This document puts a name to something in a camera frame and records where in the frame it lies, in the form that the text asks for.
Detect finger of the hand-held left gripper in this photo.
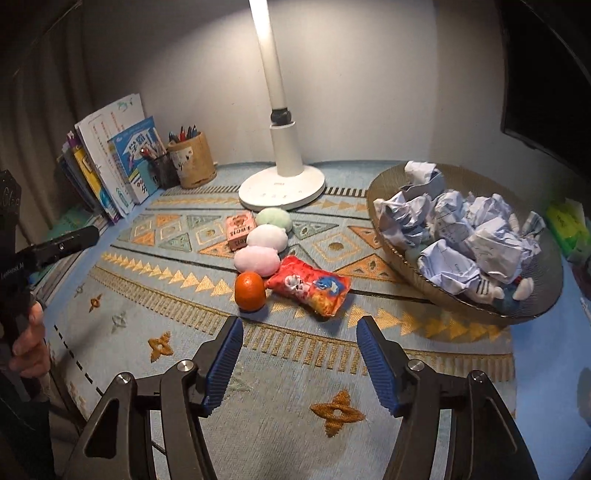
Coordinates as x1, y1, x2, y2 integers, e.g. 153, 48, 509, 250
16, 225, 100, 273

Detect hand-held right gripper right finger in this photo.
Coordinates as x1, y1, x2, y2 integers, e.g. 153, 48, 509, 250
355, 315, 541, 480

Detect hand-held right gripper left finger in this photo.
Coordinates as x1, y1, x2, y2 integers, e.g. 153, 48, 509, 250
55, 316, 245, 480

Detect orange tangerine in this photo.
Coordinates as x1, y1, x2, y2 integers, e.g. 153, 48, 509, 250
234, 271, 267, 311

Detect red snack packet toy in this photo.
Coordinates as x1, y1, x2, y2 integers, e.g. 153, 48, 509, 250
264, 255, 352, 319

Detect pastel three-ball plush toy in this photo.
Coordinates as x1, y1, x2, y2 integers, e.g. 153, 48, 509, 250
233, 208, 294, 278

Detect pink small box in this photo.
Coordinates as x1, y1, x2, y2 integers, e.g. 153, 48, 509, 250
225, 212, 257, 251

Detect pile of papers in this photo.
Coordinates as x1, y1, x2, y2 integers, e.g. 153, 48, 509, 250
373, 161, 546, 296

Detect brown ribbed bowl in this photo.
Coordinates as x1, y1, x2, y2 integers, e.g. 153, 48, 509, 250
367, 161, 564, 326

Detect person's left forearm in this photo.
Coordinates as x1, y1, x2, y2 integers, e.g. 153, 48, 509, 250
0, 364, 56, 480

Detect person's left hand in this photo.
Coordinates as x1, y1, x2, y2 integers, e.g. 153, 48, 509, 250
10, 302, 51, 379

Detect teal flat book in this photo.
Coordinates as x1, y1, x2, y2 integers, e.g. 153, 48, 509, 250
48, 205, 109, 259

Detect patterned blue woven mat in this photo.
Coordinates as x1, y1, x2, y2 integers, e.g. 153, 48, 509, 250
46, 161, 515, 480

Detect yellow and blue book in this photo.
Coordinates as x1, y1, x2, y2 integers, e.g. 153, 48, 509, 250
74, 145, 121, 222

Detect blue cover workbook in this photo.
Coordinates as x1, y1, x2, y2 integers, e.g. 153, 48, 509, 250
107, 116, 160, 205

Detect dark mesh pen holder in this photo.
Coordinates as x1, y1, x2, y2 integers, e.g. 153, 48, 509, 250
147, 152, 181, 190

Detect row of books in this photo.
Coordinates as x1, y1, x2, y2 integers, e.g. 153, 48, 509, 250
75, 92, 151, 217

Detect grey curtain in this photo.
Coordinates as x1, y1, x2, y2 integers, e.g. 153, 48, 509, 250
0, 0, 93, 232

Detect bunch of coloured pens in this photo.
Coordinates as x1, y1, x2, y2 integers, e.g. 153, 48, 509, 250
139, 141, 169, 160
167, 124, 201, 144

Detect small white plush doll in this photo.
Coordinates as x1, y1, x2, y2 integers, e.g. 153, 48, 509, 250
464, 272, 537, 315

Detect beige pen holder cup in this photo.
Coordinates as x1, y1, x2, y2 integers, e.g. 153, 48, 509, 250
166, 132, 218, 190

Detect white desk lamp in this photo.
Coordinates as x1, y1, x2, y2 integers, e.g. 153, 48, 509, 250
239, 0, 326, 210

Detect green tissue packet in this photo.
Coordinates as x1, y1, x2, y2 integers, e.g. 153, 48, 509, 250
547, 198, 591, 259

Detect dark monitor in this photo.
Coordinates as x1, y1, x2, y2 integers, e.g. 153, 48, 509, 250
501, 0, 591, 171

